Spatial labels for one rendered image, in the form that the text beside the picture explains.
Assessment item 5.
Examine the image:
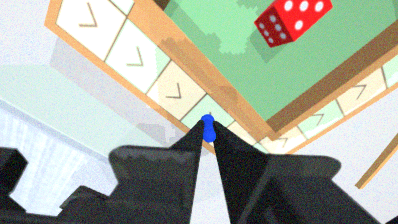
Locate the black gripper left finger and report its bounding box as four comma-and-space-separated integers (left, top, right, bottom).
108, 120, 204, 224

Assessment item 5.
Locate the red die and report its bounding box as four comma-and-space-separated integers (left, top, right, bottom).
253, 0, 333, 48

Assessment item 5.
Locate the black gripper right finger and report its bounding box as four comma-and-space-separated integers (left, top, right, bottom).
213, 121, 342, 224

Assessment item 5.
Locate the blue pawn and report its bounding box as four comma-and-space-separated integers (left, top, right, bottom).
200, 114, 216, 143

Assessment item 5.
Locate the tan wooden stick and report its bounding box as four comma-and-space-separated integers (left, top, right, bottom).
355, 133, 398, 189

